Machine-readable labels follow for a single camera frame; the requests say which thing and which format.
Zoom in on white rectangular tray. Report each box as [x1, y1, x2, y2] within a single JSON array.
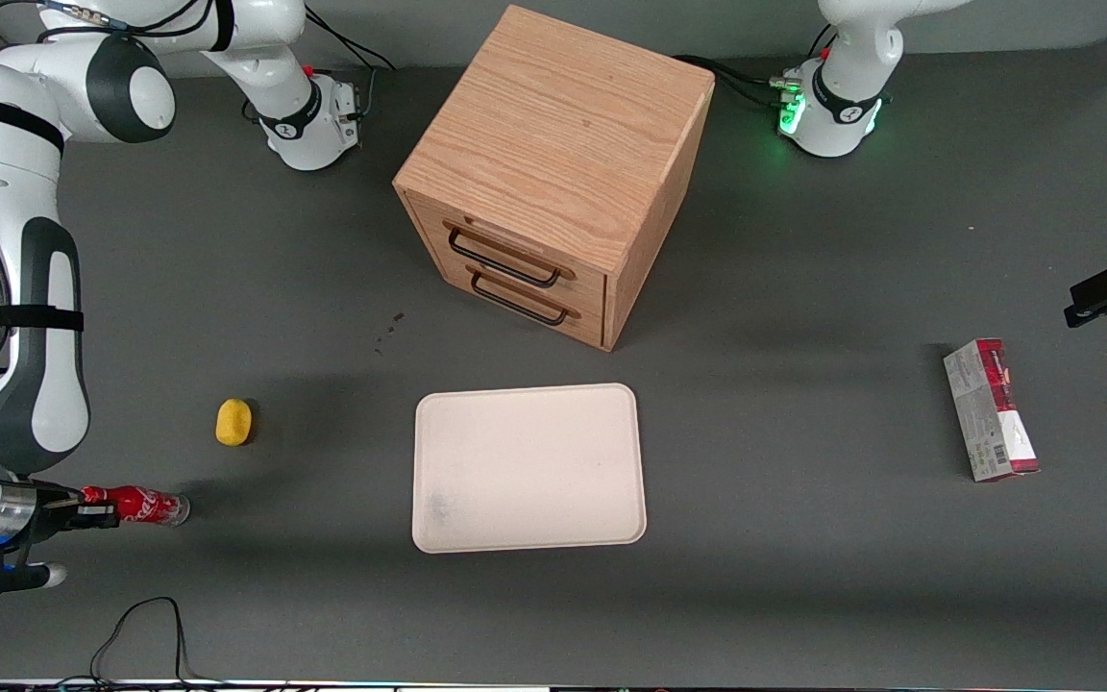
[[411, 383, 649, 556]]

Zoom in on wooden drawer front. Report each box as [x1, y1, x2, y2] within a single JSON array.
[[429, 252, 607, 349], [411, 197, 609, 310]]

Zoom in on red and grey carton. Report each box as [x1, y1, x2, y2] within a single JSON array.
[[943, 337, 1042, 483]]

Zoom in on black drawer handle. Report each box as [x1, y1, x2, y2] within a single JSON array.
[[467, 266, 580, 327], [445, 223, 576, 289]]

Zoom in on yellow sponge toy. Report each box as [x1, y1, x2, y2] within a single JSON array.
[[215, 398, 256, 449]]

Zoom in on black cables at arm base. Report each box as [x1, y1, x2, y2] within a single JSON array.
[[302, 8, 397, 128], [674, 54, 806, 111]]

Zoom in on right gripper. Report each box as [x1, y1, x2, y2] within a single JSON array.
[[0, 483, 122, 541]]

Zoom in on black cables at right arm base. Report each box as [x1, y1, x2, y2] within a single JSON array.
[[302, 8, 397, 128]]

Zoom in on red coke bottle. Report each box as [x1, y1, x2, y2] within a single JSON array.
[[81, 485, 192, 529]]

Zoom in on black cables at left arm base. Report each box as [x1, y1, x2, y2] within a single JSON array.
[[674, 54, 806, 111]]

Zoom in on wooden drawer cabinet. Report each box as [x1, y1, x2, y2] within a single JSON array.
[[392, 5, 716, 353]]

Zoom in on thin black table cable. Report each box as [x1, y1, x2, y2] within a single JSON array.
[[89, 596, 207, 686]]

